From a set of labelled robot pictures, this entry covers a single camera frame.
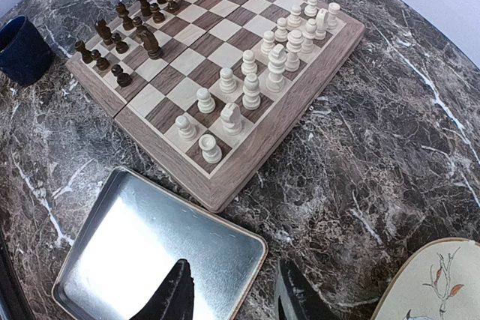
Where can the dark wooden chess knight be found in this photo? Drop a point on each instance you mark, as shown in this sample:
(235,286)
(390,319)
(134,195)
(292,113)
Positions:
(150,42)
(104,32)

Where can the cream floral ceramic plate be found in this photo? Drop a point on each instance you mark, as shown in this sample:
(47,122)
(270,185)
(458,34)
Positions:
(439,281)

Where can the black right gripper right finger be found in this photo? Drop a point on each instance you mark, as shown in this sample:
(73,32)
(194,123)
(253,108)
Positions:
(294,297)

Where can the dark wooden chess bishop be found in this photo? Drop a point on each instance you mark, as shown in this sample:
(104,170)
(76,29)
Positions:
(123,14)

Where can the white chess pieces row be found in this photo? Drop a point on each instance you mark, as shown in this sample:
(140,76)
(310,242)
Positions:
(216,79)

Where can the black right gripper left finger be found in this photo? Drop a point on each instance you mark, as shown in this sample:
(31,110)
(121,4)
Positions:
(174,297)

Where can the dark wooden chess pawn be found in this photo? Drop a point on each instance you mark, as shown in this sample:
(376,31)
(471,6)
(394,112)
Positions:
(123,79)
(138,23)
(101,62)
(121,46)
(172,6)
(157,16)

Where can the silver metal tray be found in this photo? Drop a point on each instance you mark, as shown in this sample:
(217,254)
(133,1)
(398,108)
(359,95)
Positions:
(134,234)

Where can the wooden folding chess board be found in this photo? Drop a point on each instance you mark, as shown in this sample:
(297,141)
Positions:
(136,108)

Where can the dark blue enamel mug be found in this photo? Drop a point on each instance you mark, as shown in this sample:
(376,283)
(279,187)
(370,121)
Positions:
(25,55)

